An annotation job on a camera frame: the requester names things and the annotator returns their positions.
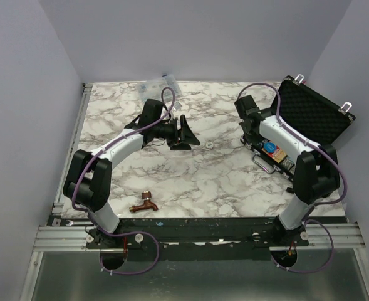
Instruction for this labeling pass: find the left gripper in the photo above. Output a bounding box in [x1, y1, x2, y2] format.
[153, 115, 200, 151]

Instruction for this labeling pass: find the blue small blind button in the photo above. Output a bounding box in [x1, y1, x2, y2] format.
[264, 142, 276, 154]

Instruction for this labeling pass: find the red playing card deck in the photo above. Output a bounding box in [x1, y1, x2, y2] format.
[262, 145, 287, 163]

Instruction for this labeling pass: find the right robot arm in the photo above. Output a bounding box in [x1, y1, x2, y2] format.
[234, 95, 340, 246]

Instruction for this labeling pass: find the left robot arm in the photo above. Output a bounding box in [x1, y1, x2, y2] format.
[63, 99, 200, 248]

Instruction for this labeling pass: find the clear plastic organizer box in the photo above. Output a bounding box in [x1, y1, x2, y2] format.
[135, 74, 182, 102]

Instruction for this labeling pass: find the black poker chip case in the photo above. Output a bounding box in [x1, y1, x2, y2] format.
[240, 75, 356, 181]

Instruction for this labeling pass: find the brown faucet tap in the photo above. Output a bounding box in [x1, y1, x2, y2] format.
[129, 191, 159, 213]

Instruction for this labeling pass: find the silver wrench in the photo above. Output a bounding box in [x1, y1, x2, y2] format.
[66, 220, 93, 226]

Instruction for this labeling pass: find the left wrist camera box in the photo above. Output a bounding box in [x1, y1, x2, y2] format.
[173, 101, 182, 112]

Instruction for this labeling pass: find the black mounting rail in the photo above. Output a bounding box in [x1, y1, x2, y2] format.
[86, 218, 309, 262]

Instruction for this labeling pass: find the aluminium frame rail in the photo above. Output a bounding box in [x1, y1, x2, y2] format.
[53, 83, 93, 207]

